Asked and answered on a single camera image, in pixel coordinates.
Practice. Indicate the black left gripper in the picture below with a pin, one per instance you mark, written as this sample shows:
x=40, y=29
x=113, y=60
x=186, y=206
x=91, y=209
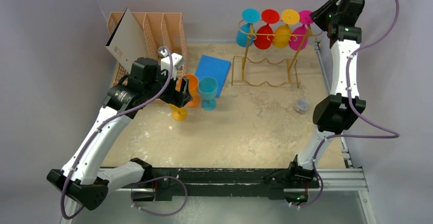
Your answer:
x=176, y=98

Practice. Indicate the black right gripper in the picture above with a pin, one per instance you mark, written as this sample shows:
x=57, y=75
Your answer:
x=325, y=14

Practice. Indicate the orange wine glass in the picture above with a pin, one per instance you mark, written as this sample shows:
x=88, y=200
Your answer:
x=193, y=90

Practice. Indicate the yellow front wine glass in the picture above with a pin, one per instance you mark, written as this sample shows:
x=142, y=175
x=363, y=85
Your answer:
x=178, y=114

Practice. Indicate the yellow wine glass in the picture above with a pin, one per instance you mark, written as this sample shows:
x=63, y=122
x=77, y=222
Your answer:
x=283, y=33
x=178, y=114

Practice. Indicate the light blue front wine glass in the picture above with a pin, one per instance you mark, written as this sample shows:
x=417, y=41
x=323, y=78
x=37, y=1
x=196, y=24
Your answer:
x=208, y=88

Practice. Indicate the light blue wine glass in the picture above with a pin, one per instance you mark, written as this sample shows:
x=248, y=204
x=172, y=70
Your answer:
x=249, y=16
x=208, y=88

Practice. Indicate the magenta wine glass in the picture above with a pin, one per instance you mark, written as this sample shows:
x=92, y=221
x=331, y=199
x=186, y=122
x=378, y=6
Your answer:
x=299, y=38

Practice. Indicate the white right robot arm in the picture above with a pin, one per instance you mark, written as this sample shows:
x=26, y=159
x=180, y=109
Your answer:
x=333, y=115

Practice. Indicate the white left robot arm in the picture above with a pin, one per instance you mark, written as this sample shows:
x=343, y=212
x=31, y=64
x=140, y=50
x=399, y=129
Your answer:
x=80, y=178

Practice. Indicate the red wine glass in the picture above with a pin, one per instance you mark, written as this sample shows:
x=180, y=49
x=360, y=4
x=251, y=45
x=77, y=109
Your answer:
x=265, y=35

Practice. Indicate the light blue rear wine glass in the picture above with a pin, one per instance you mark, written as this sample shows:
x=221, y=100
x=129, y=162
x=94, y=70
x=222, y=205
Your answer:
x=249, y=16

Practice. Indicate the gold metal wine glass rack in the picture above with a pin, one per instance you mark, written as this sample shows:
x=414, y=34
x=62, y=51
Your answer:
x=272, y=67

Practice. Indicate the blue notebook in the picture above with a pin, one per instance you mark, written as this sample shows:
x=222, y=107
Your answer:
x=215, y=68

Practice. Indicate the small jar in organizer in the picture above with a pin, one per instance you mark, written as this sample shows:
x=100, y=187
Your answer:
x=162, y=52

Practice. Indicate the pink plastic file organizer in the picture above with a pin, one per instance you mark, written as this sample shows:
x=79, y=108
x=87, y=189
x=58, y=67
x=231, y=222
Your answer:
x=164, y=29

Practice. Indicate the grey board in organizer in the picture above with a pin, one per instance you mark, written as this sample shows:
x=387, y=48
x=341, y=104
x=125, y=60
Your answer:
x=127, y=43

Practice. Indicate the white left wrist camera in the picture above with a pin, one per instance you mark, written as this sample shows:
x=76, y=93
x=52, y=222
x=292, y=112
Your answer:
x=177, y=61

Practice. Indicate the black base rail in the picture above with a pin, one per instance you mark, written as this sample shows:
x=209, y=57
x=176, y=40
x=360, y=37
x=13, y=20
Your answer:
x=272, y=183

